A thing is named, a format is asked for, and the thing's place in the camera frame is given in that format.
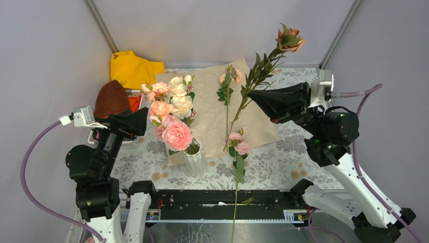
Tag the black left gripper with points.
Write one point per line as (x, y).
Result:
(129, 123)

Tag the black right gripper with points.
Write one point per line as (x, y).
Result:
(280, 103)

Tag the peach rose stem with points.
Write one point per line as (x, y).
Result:
(156, 95)

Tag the beige kraft wrapping paper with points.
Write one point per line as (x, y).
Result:
(213, 117)

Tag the large pink peony stem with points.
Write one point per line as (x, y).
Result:
(175, 134)

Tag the pink double rose stem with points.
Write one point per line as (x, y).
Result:
(239, 150)

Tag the cream white rose stem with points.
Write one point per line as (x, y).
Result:
(181, 99)

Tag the dusty brown rose stem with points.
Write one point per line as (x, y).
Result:
(288, 40)

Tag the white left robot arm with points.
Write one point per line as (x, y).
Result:
(97, 192)

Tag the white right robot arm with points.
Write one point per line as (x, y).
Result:
(371, 215)

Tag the white ribbed vase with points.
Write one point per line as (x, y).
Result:
(195, 159)

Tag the pink artificial flowers at bottom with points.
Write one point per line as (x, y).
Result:
(89, 240)

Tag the orange cloth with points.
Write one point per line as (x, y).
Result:
(134, 102)

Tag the white plastic basket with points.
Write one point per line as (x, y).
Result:
(126, 143)

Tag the brown cloth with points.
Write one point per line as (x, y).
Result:
(111, 99)

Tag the yellow cloth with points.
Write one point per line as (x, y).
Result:
(132, 71)

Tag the small pink rose stem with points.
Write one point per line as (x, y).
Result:
(231, 76)

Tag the floral patterned table mat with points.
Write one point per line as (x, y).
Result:
(278, 165)

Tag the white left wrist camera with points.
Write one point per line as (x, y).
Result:
(81, 117)

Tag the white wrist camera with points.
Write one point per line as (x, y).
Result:
(321, 89)
(81, 117)

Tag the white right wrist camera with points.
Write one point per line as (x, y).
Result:
(321, 89)

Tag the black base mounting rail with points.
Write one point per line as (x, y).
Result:
(222, 205)

